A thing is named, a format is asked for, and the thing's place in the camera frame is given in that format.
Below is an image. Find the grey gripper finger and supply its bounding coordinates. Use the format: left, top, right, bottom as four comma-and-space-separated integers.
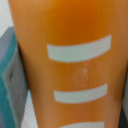
0, 27, 28, 128

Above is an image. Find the yellow toy pastry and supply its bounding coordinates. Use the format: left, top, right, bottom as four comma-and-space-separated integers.
8, 0, 128, 128

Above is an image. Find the beige woven placemat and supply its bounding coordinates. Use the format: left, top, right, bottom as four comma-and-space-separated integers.
0, 0, 13, 38

